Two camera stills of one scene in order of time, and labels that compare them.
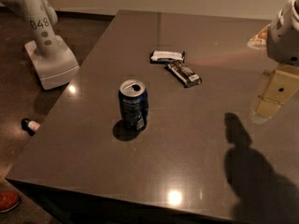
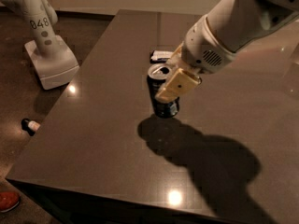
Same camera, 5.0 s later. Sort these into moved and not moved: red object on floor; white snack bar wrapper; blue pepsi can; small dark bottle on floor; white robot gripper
Moved: blue pepsi can; white robot gripper
Not moved: red object on floor; white snack bar wrapper; small dark bottle on floor
